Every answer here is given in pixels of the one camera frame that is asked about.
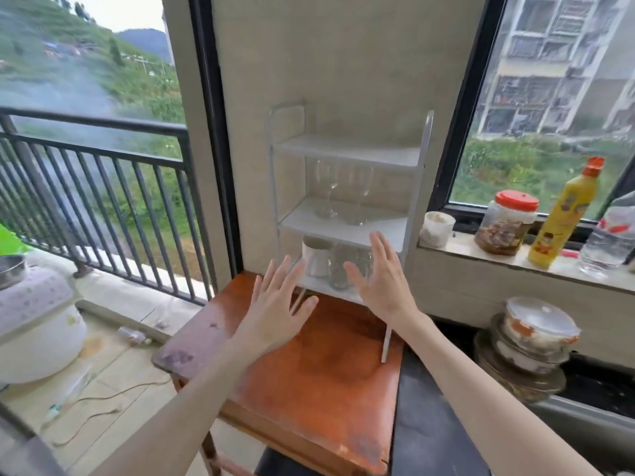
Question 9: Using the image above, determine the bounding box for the person's right hand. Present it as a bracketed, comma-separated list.
[343, 231, 431, 338]

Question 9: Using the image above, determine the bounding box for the person's left hand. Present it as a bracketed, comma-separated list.
[232, 256, 320, 366]

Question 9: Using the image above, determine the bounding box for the clear glass mug cup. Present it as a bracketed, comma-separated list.
[349, 244, 376, 284]
[327, 242, 356, 291]

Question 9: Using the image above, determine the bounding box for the plain white mug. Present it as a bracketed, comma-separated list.
[301, 235, 333, 279]

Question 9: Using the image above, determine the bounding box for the wine glass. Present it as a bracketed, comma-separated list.
[314, 159, 341, 220]
[344, 164, 374, 227]

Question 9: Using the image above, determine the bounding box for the white metal shelf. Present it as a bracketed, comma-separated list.
[265, 99, 436, 366]

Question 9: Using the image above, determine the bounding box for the person's left forearm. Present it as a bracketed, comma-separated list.
[89, 335, 263, 476]

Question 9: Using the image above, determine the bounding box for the person's right forearm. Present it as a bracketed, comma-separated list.
[402, 314, 604, 476]

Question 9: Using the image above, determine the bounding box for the small white round pot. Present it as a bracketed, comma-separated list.
[418, 210, 457, 250]

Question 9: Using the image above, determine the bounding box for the red-brown wooden table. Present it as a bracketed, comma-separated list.
[150, 270, 405, 476]

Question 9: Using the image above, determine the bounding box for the beige stone windowsill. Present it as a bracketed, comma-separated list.
[416, 231, 635, 296]

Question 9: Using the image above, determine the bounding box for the red-lid plastic jar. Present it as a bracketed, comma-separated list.
[473, 189, 540, 257]

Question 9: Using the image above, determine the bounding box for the empty clear bottle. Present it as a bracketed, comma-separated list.
[116, 326, 153, 348]

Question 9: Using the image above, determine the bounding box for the lidded glass food container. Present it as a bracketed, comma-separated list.
[500, 296, 582, 356]

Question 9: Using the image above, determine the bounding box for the yellow bottle orange cap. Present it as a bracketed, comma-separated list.
[527, 155, 607, 270]

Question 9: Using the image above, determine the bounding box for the clear plastic water bottle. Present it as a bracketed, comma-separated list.
[577, 190, 635, 280]

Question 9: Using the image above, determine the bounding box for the black balcony railing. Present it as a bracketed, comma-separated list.
[0, 106, 220, 307]

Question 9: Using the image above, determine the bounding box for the grey apartment building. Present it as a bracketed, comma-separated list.
[468, 0, 635, 140]

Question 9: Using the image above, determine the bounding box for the distant white building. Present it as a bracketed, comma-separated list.
[160, 9, 175, 65]

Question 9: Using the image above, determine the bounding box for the black door frame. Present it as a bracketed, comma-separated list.
[187, 0, 245, 276]

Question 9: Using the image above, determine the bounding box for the thin floor cable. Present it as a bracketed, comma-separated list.
[38, 373, 173, 450]

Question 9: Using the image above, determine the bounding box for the black window frame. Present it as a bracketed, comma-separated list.
[428, 0, 635, 239]

